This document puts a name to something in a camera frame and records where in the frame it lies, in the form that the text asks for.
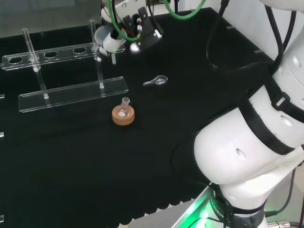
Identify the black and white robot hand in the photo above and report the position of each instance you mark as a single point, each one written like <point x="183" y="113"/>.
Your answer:
<point x="147" y="35"/>

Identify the clear acrylic funnel stand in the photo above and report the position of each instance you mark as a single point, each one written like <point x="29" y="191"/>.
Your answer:
<point x="71" y="93"/>

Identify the black bench cloth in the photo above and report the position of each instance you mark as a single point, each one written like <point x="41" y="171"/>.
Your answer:
<point x="95" y="166"/>

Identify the small clear cloth clip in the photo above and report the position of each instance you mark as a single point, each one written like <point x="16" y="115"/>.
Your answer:
<point x="258" y="51"/>
<point x="230" y="27"/>

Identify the small translucent funnel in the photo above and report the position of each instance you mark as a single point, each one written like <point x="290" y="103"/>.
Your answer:
<point x="99" y="35"/>

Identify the small round-bottom glass flask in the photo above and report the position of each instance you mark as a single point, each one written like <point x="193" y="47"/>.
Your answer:
<point x="124" y="108"/>

